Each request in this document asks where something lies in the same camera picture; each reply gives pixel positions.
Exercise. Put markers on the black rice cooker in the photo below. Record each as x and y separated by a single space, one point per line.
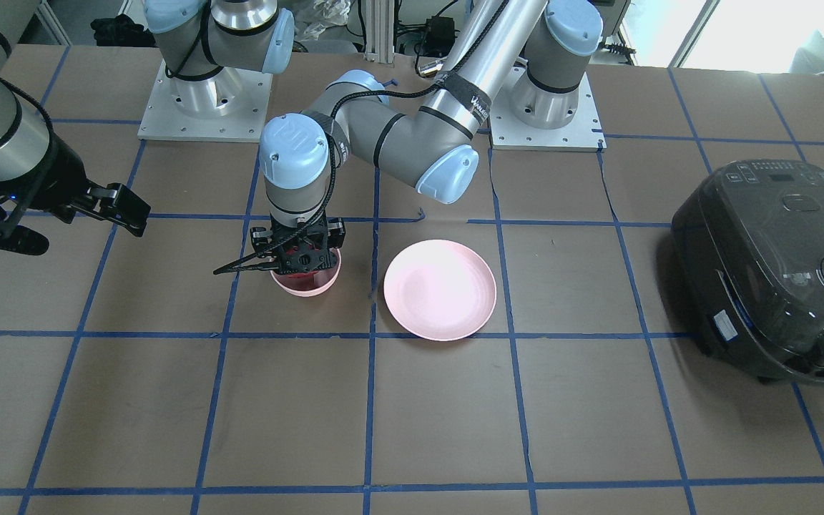
750 242

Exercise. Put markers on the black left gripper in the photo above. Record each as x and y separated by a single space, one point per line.
335 233

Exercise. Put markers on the pink bowl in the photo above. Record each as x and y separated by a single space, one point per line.
310 284

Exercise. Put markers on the aluminium frame post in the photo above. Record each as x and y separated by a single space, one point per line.
379 31

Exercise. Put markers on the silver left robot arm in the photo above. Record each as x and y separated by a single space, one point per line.
523 58

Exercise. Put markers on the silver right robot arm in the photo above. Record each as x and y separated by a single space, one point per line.
204 46

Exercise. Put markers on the red apple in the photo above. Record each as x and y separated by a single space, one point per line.
313 276

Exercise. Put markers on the pink plate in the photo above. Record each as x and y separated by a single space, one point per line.
440 290

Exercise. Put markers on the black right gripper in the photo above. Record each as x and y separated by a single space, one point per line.
61 174

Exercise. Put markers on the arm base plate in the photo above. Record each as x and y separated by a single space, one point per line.
526 118
228 107

